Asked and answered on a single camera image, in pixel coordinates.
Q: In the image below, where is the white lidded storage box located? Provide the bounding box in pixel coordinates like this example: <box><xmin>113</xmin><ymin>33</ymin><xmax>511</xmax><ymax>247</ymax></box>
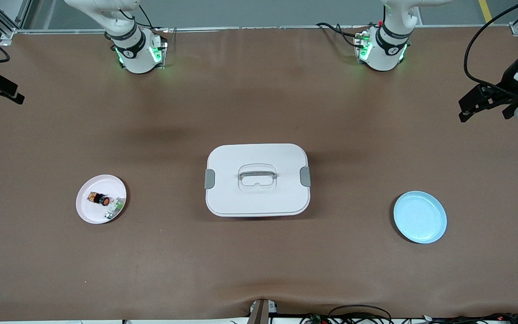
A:
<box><xmin>205</xmin><ymin>144</ymin><xmax>311</xmax><ymax>218</ymax></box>

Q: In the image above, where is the light blue round plate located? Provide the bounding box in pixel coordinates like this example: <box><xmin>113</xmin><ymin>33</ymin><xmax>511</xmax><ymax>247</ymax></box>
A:
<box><xmin>393</xmin><ymin>191</ymin><xmax>447</xmax><ymax>244</ymax></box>

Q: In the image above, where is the pink round plate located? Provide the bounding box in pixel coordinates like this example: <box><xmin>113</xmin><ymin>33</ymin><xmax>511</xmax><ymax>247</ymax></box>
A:
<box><xmin>76</xmin><ymin>175</ymin><xmax>127</xmax><ymax>225</ymax></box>

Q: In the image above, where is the brown table cover mat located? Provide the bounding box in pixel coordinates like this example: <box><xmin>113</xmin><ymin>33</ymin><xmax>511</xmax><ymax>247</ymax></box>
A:
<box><xmin>0</xmin><ymin>26</ymin><xmax>518</xmax><ymax>322</ymax></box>

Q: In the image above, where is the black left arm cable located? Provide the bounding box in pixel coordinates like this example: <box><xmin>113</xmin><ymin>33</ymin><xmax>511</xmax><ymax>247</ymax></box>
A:
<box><xmin>464</xmin><ymin>0</ymin><xmax>518</xmax><ymax>99</ymax></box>

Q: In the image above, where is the black base power cable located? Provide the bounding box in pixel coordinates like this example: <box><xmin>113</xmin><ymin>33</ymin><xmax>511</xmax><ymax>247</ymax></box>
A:
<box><xmin>138</xmin><ymin>4</ymin><xmax>170</xmax><ymax>33</ymax></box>
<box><xmin>315</xmin><ymin>22</ymin><xmax>367</xmax><ymax>48</ymax></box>

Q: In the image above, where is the green push button switch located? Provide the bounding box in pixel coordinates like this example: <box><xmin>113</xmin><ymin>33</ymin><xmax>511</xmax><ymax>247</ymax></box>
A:
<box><xmin>104</xmin><ymin>197</ymin><xmax>125</xmax><ymax>221</ymax></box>

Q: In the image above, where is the tangled cable bundle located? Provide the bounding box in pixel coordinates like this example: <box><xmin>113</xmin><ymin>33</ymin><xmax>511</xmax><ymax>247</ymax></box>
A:
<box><xmin>299</xmin><ymin>312</ymin><xmax>518</xmax><ymax>324</ymax></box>

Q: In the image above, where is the aluminium table edge rail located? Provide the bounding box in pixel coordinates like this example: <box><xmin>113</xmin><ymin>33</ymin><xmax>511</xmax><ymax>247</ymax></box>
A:
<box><xmin>14</xmin><ymin>25</ymin><xmax>518</xmax><ymax>35</ymax></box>

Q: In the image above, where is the grey box lid handle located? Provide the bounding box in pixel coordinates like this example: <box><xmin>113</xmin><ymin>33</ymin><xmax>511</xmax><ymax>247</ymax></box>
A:
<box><xmin>239</xmin><ymin>169</ymin><xmax>277</xmax><ymax>178</ymax></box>

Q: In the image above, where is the black cable loop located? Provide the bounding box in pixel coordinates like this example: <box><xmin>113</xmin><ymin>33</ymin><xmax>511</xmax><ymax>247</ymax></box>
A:
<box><xmin>328</xmin><ymin>304</ymin><xmax>393</xmax><ymax>324</ymax></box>

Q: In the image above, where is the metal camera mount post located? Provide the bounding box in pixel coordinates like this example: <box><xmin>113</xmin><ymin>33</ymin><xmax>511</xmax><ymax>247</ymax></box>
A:
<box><xmin>246</xmin><ymin>298</ymin><xmax>278</xmax><ymax>324</ymax></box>

